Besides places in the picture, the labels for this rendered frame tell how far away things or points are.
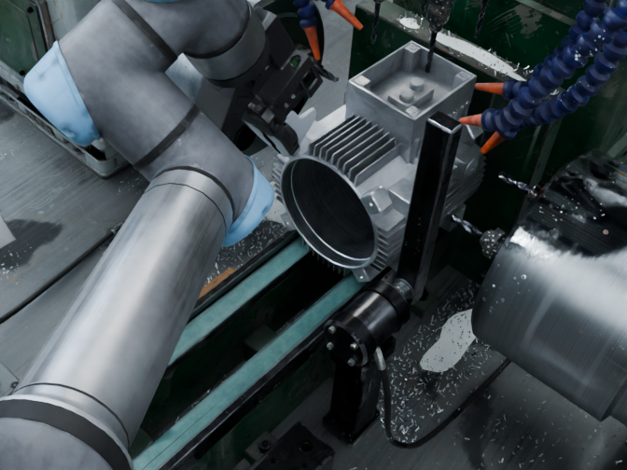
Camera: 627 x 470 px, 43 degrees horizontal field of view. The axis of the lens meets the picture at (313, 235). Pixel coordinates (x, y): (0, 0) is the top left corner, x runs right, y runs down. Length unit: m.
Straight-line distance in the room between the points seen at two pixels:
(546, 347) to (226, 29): 0.44
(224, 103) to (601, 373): 0.45
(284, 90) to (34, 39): 0.55
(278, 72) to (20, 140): 0.71
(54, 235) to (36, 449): 0.86
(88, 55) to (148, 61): 0.05
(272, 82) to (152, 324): 0.36
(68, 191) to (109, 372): 0.86
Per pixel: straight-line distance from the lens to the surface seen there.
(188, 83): 1.04
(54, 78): 0.67
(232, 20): 0.70
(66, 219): 1.29
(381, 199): 0.89
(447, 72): 1.01
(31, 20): 1.25
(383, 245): 0.93
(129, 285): 0.53
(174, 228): 0.59
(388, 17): 1.07
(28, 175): 1.37
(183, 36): 0.68
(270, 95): 0.81
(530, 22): 1.09
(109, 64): 0.66
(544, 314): 0.83
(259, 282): 1.02
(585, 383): 0.85
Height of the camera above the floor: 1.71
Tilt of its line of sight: 48 degrees down
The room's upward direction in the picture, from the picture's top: 4 degrees clockwise
